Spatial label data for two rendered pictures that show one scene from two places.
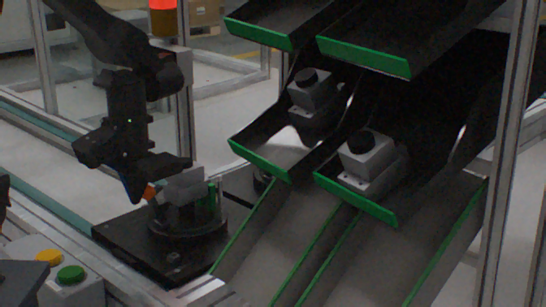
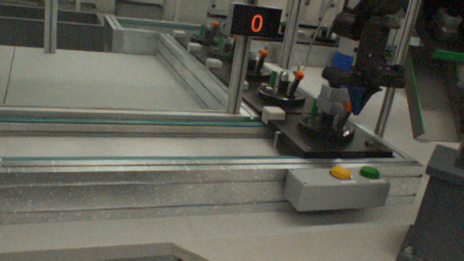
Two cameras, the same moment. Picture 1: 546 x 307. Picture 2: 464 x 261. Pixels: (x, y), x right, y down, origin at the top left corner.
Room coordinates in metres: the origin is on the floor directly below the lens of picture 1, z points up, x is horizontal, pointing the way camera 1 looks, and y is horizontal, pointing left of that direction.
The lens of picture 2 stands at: (0.74, 1.31, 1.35)
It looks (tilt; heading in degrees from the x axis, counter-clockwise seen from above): 20 degrees down; 293
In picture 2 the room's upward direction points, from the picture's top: 9 degrees clockwise
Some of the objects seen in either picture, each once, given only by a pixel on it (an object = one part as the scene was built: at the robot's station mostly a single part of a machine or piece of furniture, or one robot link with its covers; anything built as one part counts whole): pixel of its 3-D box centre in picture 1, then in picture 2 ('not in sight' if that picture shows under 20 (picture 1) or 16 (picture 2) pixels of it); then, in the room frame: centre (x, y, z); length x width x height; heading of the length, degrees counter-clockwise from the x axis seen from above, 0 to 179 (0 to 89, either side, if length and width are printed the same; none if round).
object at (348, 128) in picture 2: (187, 221); (325, 127); (0.98, 0.16, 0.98); 0.14 x 0.14 x 0.02
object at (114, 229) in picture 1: (188, 230); (323, 135); (0.98, 0.16, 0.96); 0.24 x 0.24 x 0.02; 46
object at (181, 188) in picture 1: (189, 177); (330, 95); (0.98, 0.15, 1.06); 0.08 x 0.04 x 0.07; 136
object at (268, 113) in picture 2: not in sight; (272, 116); (1.11, 0.16, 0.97); 0.05 x 0.05 x 0.04; 46
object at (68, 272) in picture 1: (71, 276); (369, 173); (0.83, 0.32, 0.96); 0.04 x 0.04 x 0.02
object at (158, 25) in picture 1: (164, 20); not in sight; (1.19, 0.21, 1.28); 0.05 x 0.05 x 0.05
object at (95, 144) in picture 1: (99, 144); (382, 70); (0.87, 0.26, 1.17); 0.07 x 0.07 x 0.06; 44
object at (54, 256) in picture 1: (49, 260); (341, 174); (0.88, 0.37, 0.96); 0.04 x 0.04 x 0.02
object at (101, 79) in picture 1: (125, 88); (376, 30); (0.90, 0.23, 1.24); 0.09 x 0.06 x 0.07; 149
